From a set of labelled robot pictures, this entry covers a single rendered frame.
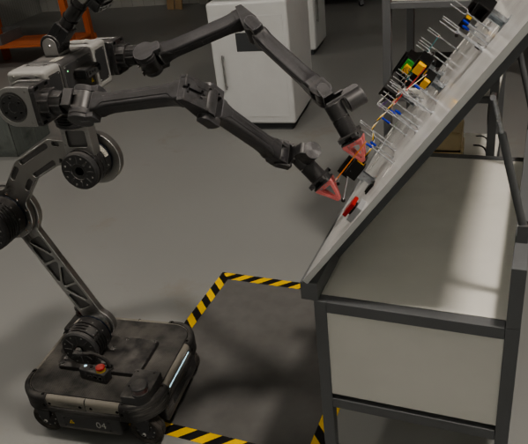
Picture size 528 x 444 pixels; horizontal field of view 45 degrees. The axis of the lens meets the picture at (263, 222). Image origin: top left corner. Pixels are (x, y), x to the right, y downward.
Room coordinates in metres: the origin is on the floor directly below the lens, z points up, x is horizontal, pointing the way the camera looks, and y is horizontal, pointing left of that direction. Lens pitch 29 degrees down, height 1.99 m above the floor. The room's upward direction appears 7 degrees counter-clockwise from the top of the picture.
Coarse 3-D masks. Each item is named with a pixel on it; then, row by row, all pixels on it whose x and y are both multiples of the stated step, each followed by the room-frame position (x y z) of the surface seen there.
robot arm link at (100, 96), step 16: (176, 80) 1.69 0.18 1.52; (192, 80) 1.69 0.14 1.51; (96, 96) 1.80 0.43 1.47; (112, 96) 1.77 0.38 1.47; (128, 96) 1.74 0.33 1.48; (144, 96) 1.71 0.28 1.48; (160, 96) 1.68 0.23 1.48; (176, 96) 1.65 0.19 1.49; (192, 96) 1.66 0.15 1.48; (208, 96) 1.70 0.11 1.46; (80, 112) 1.79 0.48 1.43; (96, 112) 1.78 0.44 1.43; (112, 112) 1.79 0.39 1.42; (192, 112) 1.68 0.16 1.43; (208, 112) 1.67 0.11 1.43
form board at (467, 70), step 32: (512, 0) 1.96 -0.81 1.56; (512, 32) 1.48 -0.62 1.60; (448, 64) 2.38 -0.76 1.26; (480, 64) 1.56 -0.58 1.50; (448, 96) 1.69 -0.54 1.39; (416, 128) 1.82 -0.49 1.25; (384, 160) 1.97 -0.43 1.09; (384, 192) 1.53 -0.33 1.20; (352, 224) 1.57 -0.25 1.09; (320, 256) 1.67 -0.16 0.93
